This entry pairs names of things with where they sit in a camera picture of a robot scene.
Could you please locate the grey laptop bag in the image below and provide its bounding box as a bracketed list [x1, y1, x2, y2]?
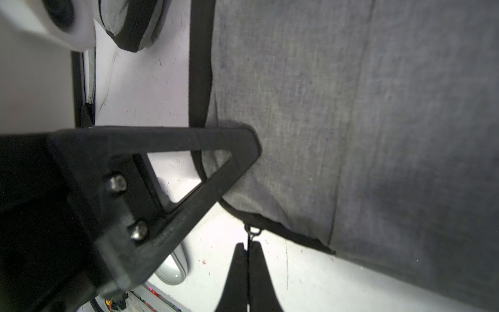
[91, 0, 168, 53]
[205, 1, 498, 311]

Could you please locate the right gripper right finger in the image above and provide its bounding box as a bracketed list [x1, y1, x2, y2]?
[248, 241, 283, 312]

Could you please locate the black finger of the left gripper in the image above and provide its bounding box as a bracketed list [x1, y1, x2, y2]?
[47, 127, 261, 296]

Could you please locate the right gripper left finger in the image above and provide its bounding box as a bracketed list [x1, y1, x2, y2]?
[215, 243, 248, 312]

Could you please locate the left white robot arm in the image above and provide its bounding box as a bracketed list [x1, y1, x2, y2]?
[1, 1, 261, 311]

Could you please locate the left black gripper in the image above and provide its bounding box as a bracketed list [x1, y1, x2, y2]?
[1, 132, 117, 311]

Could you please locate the silver computer mouse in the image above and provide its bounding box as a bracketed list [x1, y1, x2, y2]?
[155, 244, 188, 285]

